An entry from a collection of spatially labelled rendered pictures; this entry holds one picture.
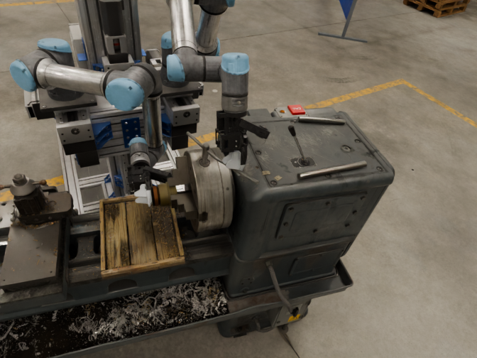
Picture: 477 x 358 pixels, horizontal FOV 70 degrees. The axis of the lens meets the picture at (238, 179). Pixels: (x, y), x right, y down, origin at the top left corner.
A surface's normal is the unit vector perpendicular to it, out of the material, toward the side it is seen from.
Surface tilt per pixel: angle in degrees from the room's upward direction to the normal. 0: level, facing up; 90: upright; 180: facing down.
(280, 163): 0
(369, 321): 0
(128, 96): 89
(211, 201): 58
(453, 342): 0
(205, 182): 33
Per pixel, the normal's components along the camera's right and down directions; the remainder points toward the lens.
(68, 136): 0.41, 0.68
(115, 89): -0.18, 0.66
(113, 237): 0.12, -0.70
